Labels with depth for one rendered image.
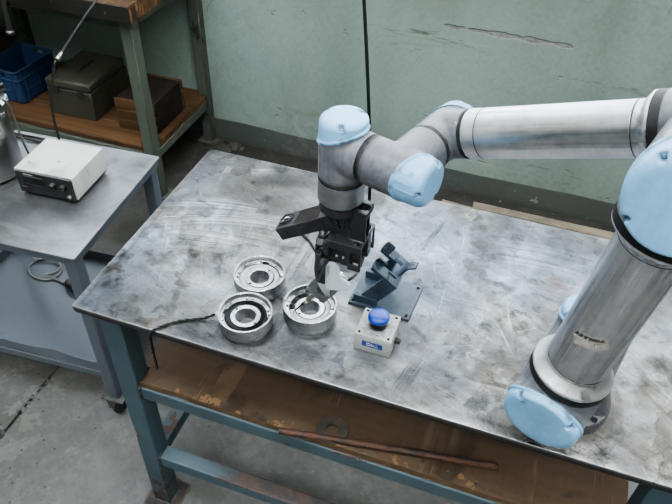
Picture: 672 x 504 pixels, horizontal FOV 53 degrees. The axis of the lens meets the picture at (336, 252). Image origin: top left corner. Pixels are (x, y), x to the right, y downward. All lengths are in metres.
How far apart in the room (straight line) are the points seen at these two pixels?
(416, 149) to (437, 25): 1.75
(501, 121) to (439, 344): 0.50
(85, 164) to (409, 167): 1.14
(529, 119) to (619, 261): 0.24
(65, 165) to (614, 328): 1.44
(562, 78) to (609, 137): 1.80
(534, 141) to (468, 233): 0.63
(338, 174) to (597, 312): 0.41
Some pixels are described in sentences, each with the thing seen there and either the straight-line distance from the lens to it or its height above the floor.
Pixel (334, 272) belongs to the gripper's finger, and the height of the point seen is 0.99.
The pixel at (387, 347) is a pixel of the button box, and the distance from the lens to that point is 1.26.
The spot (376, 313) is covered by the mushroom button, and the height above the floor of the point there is 0.87.
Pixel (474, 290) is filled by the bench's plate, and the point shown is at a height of 0.80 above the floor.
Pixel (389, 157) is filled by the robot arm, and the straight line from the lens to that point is 0.95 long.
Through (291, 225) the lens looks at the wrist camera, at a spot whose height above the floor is 1.07.
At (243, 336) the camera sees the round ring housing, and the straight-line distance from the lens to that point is 1.28.
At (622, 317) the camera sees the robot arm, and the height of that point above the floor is 1.20.
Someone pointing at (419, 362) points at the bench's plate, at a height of 0.80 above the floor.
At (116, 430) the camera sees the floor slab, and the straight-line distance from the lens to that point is 2.22.
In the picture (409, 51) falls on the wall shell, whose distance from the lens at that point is 2.77.
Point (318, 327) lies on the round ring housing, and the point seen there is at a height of 0.83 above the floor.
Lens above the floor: 1.79
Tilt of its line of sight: 42 degrees down
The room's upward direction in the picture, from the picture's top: 2 degrees clockwise
